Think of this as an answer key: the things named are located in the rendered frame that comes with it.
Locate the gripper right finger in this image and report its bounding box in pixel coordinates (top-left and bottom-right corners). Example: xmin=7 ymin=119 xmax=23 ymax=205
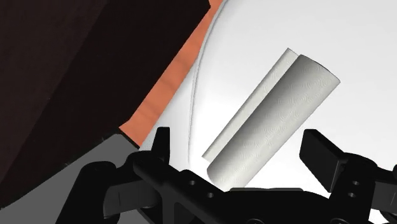
xmin=298 ymin=129 xmax=397 ymax=224

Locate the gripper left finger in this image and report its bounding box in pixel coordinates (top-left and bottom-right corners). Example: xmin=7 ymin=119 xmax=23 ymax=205
xmin=55 ymin=126 xmax=231 ymax=224

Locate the white paper towel roll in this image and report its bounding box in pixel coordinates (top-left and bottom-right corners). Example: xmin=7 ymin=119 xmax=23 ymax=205
xmin=201 ymin=47 xmax=341 ymax=192

